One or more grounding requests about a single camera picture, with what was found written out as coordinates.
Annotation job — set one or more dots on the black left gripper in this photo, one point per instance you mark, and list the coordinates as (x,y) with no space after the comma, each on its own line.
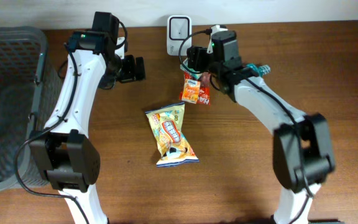
(131,73)

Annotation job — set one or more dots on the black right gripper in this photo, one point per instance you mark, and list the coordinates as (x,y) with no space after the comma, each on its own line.
(197,58)

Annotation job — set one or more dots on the orange small box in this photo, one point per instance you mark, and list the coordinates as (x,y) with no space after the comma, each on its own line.
(191,91)

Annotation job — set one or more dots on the red snack bag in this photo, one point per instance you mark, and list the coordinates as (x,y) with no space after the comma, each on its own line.
(204,94)

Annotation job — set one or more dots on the yellow snack bag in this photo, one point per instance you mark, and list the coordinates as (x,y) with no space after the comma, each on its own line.
(166,123)

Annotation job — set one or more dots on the blue mouthwash bottle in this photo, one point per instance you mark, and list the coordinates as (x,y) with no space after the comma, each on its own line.
(260,70)

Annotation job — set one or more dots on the green tissue pack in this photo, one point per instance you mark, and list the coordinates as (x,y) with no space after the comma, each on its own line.
(184,66)

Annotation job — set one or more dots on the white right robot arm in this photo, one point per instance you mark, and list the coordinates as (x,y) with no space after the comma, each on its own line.
(302,148)

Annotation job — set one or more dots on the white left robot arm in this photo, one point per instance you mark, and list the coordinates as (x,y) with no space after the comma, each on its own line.
(62,151)

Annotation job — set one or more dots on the white barcode scanner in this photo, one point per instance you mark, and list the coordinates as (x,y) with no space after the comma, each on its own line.
(179,27)

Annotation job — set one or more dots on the grey plastic basket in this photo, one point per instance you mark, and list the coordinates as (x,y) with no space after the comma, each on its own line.
(29,91)

